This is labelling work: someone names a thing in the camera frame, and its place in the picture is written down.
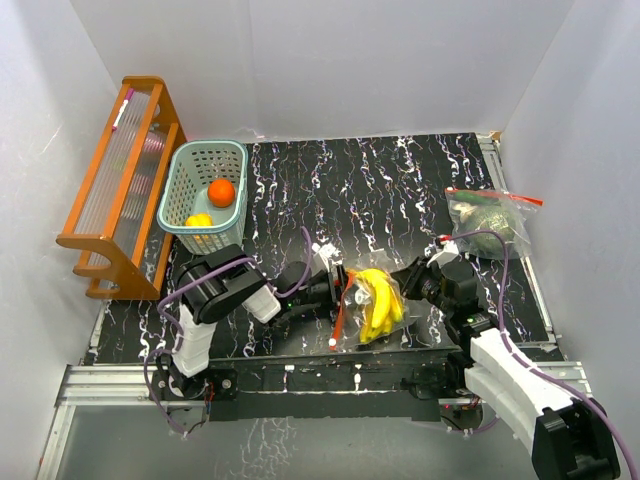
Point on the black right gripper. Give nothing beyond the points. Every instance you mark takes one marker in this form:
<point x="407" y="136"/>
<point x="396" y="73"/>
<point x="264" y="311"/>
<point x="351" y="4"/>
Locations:
<point x="408" y="279"/>

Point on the pink white marker pen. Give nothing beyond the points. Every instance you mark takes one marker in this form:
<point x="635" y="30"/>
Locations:
<point x="122" y="109"/>

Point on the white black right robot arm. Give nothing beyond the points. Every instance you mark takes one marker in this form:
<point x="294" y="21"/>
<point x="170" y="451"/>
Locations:
<point x="564" y="436"/>

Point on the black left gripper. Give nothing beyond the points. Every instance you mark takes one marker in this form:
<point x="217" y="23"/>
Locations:
<point x="335" y="287"/>

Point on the clear zip bag with fruit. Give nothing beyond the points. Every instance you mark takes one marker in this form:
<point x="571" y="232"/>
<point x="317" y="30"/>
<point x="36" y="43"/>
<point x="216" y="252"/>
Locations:
<point x="349" y="317"/>

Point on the clear zip bag with vegetables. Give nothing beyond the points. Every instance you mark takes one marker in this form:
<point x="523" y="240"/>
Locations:
<point x="487" y="223"/>

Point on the fake yellow bell pepper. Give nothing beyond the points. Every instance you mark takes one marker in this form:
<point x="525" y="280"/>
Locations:
<point x="200" y="220"/>

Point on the fake orange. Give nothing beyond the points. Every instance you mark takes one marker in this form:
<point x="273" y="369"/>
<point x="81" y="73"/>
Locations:
<point x="221" y="193"/>

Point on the orange wooden rack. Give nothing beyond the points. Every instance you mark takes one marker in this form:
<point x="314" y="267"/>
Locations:
<point x="123" y="252"/>

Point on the fake banana bunch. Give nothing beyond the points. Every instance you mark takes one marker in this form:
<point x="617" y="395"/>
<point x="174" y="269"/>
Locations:
<point x="384" y="311"/>

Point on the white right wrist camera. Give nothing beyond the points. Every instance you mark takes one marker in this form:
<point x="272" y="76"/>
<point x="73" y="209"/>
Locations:
<point x="443" y="251"/>

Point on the teal plastic basket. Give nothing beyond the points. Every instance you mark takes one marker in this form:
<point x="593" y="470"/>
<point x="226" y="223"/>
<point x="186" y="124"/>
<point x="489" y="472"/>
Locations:
<point x="194" y="166"/>

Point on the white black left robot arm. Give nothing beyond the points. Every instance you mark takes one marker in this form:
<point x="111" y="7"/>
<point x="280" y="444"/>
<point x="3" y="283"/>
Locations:
<point x="217" y="284"/>

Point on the aluminium frame rail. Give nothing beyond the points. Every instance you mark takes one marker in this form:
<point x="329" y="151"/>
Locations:
<point x="301" y="387"/>

